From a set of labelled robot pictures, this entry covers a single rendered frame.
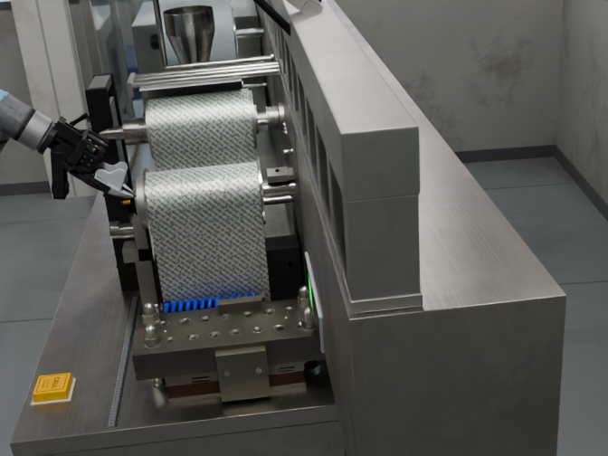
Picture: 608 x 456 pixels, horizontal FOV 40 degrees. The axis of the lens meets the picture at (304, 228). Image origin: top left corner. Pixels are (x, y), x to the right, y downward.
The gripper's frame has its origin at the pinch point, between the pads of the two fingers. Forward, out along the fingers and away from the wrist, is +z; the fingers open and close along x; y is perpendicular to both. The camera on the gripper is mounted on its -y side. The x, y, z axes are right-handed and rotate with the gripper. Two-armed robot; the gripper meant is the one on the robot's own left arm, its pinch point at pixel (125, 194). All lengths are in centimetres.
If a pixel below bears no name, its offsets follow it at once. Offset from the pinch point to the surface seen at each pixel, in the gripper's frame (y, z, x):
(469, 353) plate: 40, 32, -90
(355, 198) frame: 48, 9, -89
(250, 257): 4.5, 28.9, -6.2
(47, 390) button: -39.6, 6.9, -18.5
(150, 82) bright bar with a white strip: 17.7, -6.6, 23.9
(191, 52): 20, 1, 67
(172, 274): -8.1, 17.1, -6.2
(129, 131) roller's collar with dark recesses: 5.5, -4.6, 22.1
